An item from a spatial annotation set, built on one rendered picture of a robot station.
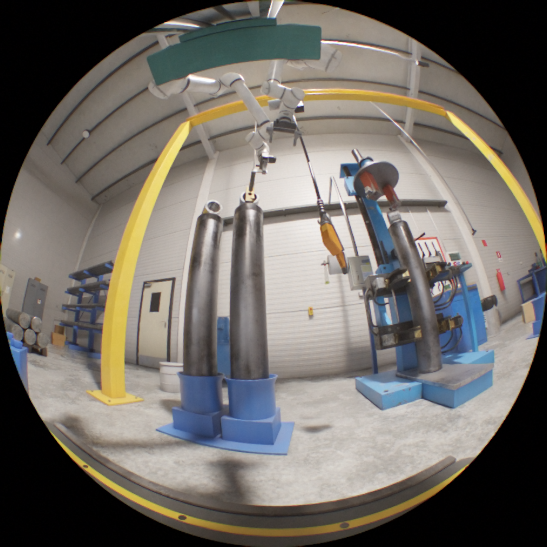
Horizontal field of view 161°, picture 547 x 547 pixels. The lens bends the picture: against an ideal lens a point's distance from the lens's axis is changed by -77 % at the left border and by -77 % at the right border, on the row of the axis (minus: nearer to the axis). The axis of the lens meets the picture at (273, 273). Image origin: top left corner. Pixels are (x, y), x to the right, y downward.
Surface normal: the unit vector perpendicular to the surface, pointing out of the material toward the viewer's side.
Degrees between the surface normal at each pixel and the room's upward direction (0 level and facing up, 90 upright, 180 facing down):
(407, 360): 90
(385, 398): 90
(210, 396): 90
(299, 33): 180
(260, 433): 90
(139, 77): 173
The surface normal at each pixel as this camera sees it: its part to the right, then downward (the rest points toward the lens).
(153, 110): 0.03, 0.88
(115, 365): 0.98, -0.11
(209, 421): -0.18, -0.36
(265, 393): 0.62, -0.33
